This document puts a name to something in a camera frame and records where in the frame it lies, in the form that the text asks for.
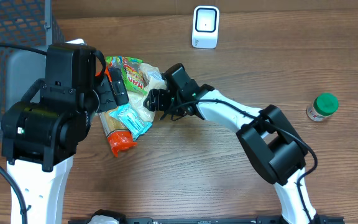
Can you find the teal snack packet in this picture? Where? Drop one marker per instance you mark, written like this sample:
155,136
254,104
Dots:
131,120

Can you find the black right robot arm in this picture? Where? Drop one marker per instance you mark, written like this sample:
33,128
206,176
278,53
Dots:
273,147

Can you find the green snack packet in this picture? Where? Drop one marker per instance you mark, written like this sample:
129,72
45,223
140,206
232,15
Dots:
130,69

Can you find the green lid jar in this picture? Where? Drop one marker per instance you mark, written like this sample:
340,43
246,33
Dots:
322,107

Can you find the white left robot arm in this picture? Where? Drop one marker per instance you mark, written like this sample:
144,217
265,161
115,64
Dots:
40,133

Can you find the white barcode scanner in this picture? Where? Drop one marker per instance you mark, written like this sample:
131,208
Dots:
205,28

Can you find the red snack packet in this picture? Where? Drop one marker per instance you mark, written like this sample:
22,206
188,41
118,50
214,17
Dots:
118,136

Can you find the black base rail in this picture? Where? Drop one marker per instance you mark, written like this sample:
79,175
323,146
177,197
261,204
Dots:
107,216

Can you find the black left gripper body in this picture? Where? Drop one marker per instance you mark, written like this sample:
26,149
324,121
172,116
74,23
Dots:
107,98

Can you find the beige paper bag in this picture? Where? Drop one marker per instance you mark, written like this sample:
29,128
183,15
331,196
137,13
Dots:
153,80

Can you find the dark grey plastic basket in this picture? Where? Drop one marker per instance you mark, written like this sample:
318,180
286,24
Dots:
30,23

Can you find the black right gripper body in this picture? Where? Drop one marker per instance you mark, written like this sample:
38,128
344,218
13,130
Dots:
161,100

